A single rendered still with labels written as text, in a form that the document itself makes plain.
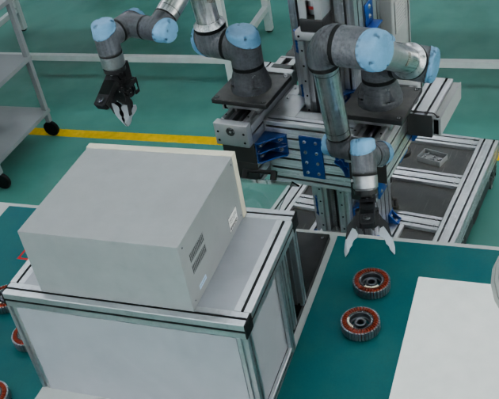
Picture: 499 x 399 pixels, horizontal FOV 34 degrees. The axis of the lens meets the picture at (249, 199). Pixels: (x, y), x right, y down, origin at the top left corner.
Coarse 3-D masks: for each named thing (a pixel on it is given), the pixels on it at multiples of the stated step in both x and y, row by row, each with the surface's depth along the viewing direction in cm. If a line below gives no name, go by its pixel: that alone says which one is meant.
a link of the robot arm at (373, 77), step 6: (396, 42) 262; (366, 72) 266; (372, 72) 265; (378, 72) 264; (384, 72) 262; (390, 72) 261; (366, 78) 268; (372, 78) 266; (378, 78) 266; (384, 78) 266; (390, 78) 267
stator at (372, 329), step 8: (352, 312) 234; (360, 312) 233; (368, 312) 233; (344, 320) 231; (352, 320) 234; (360, 320) 232; (368, 320) 233; (376, 320) 229; (344, 328) 230; (352, 328) 228; (360, 328) 230; (368, 328) 227; (376, 328) 227; (352, 336) 228; (360, 336) 227; (368, 336) 227
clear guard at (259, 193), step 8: (248, 184) 243; (256, 184) 243; (264, 184) 242; (272, 184) 241; (280, 184) 241; (288, 184) 240; (296, 184) 246; (248, 192) 240; (256, 192) 240; (264, 192) 239; (272, 192) 238; (280, 192) 238; (248, 200) 237; (256, 200) 236; (264, 200) 236; (272, 200) 235; (280, 200) 235; (264, 208) 233; (272, 208) 232
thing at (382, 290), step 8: (360, 272) 246; (368, 272) 246; (376, 272) 245; (384, 272) 244; (352, 280) 244; (360, 280) 244; (368, 280) 244; (376, 280) 244; (384, 280) 242; (360, 288) 241; (368, 288) 240; (376, 288) 239; (384, 288) 240; (360, 296) 242; (368, 296) 240; (376, 296) 240
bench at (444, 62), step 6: (444, 60) 465; (450, 60) 464; (456, 60) 463; (462, 60) 462; (468, 60) 461; (474, 60) 460; (480, 60) 459; (486, 60) 458; (492, 60) 457; (498, 60) 456; (444, 66) 466; (450, 66) 465; (456, 66) 464; (462, 66) 463; (468, 66) 462; (474, 66) 460; (480, 66) 459; (486, 66) 458; (492, 66) 457; (498, 66) 456
